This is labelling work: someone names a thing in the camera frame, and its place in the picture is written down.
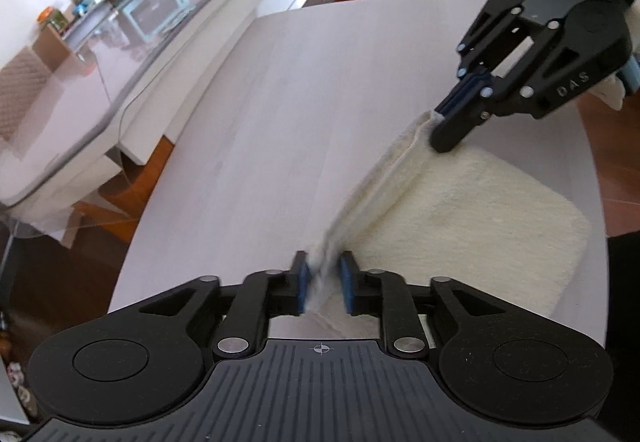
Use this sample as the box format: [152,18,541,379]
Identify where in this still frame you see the cream terry towel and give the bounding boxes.
[269,108,592,340]

